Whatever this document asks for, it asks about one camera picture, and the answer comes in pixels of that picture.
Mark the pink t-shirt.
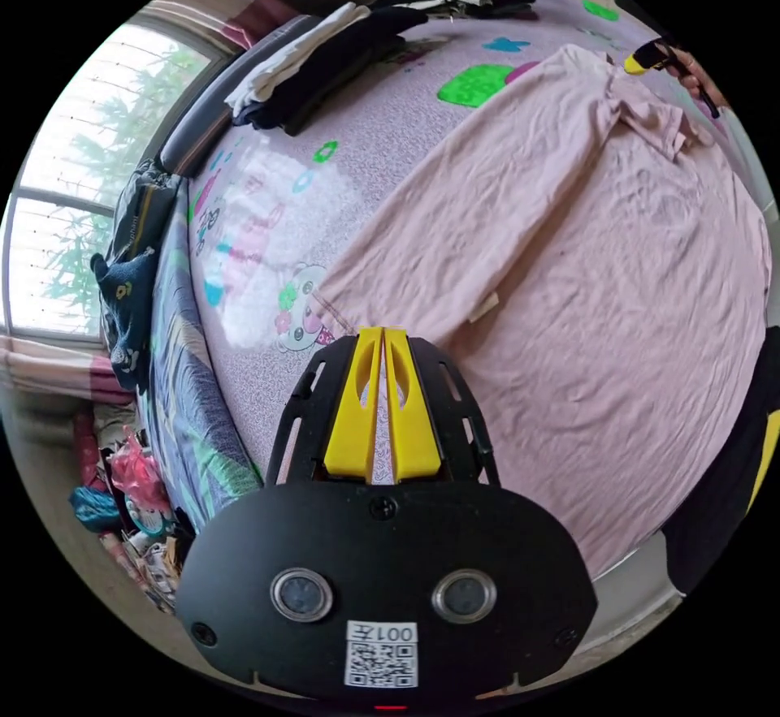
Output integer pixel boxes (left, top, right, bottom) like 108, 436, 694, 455
316, 44, 775, 578

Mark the pink curtain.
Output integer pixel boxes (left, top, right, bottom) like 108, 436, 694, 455
0, 331, 134, 406

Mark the dark blue printed blanket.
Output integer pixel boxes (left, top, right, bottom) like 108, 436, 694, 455
89, 158, 185, 392

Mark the window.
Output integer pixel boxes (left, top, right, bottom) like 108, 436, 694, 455
2, 22, 215, 342

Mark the bed with printed sheet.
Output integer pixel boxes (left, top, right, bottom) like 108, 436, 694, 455
138, 0, 780, 587

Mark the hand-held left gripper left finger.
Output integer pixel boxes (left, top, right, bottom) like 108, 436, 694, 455
323, 326, 384, 482

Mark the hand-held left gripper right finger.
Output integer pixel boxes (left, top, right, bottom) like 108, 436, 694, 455
382, 326, 443, 484

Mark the person's right hand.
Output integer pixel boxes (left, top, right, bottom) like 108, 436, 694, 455
667, 46, 730, 110

